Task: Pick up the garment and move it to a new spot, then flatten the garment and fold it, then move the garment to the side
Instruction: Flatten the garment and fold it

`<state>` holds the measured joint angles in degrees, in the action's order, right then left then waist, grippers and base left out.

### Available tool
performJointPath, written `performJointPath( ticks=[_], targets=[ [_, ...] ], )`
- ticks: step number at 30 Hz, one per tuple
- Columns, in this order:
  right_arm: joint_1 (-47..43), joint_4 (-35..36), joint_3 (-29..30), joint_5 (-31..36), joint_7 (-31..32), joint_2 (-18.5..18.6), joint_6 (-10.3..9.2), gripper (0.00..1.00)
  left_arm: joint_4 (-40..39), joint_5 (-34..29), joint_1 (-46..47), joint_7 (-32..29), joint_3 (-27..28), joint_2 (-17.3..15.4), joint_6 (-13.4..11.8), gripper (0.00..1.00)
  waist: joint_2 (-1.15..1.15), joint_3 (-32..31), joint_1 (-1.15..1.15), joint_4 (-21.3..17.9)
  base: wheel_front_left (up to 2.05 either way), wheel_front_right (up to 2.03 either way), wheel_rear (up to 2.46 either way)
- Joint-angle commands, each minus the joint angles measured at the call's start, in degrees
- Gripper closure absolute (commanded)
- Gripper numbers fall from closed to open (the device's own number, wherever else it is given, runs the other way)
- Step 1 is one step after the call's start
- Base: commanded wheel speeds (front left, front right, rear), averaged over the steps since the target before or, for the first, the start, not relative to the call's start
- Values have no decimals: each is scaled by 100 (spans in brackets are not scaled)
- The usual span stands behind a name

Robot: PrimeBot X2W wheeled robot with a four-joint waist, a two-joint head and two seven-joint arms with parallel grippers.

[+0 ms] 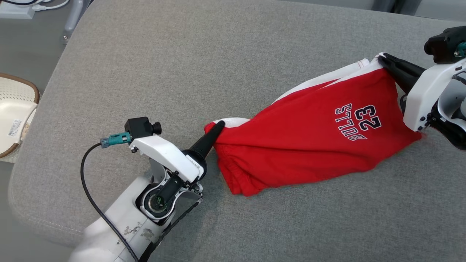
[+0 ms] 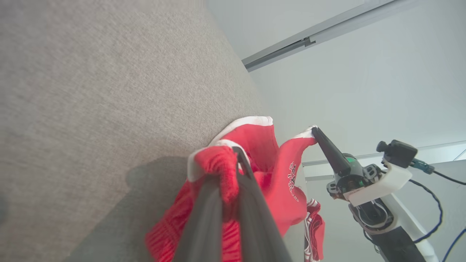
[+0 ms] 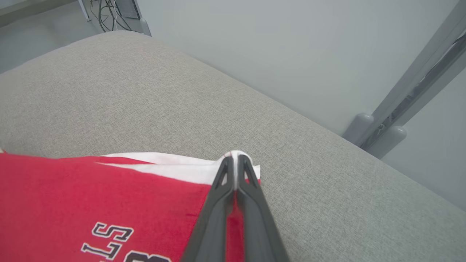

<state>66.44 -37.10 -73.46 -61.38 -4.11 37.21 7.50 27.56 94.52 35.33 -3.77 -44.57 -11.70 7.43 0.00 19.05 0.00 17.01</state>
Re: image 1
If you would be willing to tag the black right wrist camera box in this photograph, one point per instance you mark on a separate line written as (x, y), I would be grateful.
(442, 43)

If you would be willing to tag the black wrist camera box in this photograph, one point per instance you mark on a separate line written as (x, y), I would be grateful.
(442, 43)
(138, 127)

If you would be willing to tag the white laundry basket brown rim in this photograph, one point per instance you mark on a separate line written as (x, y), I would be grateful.
(14, 109)

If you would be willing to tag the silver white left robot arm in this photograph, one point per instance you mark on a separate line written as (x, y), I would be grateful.
(120, 218)

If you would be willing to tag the grey fabric sofa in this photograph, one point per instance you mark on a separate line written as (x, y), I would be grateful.
(218, 72)

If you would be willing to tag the grey metal partition foot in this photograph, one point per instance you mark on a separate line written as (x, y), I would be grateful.
(72, 18)

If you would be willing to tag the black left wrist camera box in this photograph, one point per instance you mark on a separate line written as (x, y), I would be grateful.
(138, 127)

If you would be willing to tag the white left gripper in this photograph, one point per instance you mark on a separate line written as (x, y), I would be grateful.
(165, 153)

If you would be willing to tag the long white power strip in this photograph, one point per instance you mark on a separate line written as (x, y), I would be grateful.
(14, 11)

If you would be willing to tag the red basketball shorts white trim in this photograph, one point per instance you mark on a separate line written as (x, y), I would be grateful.
(302, 153)

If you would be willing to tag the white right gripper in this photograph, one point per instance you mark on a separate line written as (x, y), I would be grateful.
(422, 98)

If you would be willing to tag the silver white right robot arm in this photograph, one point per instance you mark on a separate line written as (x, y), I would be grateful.
(451, 105)

